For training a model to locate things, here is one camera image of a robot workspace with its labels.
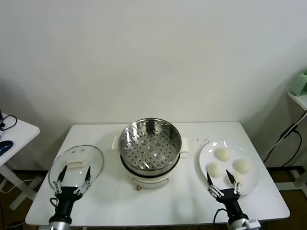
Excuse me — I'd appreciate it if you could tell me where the thin black desk cable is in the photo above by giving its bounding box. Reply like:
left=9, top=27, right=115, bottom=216
left=0, top=115, right=18, bottom=131

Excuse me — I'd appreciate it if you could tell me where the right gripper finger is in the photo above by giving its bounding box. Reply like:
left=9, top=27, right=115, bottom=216
left=206, top=172, right=224, bottom=198
left=225, top=169, right=241, bottom=195

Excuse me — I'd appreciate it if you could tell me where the white oval plate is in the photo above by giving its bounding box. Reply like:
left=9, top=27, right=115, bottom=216
left=198, top=140, right=260, bottom=196

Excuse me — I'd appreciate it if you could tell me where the white steamed baozi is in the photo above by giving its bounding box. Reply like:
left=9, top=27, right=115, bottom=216
left=215, top=147, right=233, bottom=161
left=224, top=172, right=244, bottom=189
left=233, top=159, right=253, bottom=173
left=207, top=162, right=224, bottom=179

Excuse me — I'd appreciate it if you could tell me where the white side desk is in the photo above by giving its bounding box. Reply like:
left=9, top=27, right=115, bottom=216
left=0, top=118, right=44, bottom=211

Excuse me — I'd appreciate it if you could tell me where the pale green box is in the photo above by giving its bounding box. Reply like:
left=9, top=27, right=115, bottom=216
left=291, top=69, right=307, bottom=96

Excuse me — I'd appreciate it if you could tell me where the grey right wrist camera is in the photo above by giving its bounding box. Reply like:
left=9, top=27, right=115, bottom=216
left=245, top=219, right=261, bottom=230

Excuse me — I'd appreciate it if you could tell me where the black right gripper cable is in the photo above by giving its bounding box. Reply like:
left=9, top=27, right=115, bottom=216
left=213, top=208, right=228, bottom=230

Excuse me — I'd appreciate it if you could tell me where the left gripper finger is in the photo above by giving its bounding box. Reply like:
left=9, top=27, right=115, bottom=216
left=73, top=165, right=92, bottom=195
left=53, top=165, right=69, bottom=195

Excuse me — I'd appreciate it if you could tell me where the blue computer mouse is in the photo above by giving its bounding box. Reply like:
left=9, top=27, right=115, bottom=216
left=0, top=140, right=14, bottom=154

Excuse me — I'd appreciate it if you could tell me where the white floor cable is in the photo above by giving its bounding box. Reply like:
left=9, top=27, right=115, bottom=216
left=0, top=179, right=36, bottom=194

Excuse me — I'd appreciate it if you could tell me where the stainless steel steamer basket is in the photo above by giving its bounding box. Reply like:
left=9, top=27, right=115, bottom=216
left=118, top=117, right=182, bottom=171

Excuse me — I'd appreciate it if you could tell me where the glass pot lid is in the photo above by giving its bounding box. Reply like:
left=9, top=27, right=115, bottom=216
left=47, top=144, right=105, bottom=191

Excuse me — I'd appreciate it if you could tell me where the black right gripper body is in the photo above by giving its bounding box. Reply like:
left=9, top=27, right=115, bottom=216
left=217, top=189, right=249, bottom=223

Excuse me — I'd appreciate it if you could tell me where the steel steamer pot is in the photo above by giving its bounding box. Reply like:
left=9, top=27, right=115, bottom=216
left=111, top=135, right=190, bottom=192

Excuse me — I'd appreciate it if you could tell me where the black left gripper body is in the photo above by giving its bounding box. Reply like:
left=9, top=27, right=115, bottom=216
left=49, top=186, right=83, bottom=222

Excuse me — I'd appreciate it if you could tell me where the black power adapter cable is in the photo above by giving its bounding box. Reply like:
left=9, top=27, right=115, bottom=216
left=263, top=122, right=303, bottom=167

